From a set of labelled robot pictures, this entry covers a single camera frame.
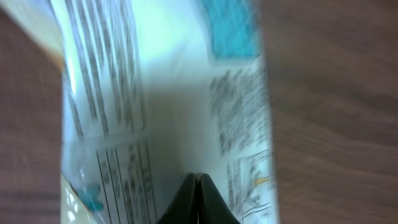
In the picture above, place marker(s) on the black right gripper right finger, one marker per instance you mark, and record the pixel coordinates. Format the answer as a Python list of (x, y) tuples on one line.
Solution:
[(212, 208)]

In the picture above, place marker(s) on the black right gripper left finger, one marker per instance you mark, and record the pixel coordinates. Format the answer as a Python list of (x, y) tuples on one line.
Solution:
[(183, 208)]

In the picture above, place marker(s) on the yellow snack bag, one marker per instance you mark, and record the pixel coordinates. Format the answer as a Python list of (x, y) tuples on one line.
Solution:
[(154, 91)]

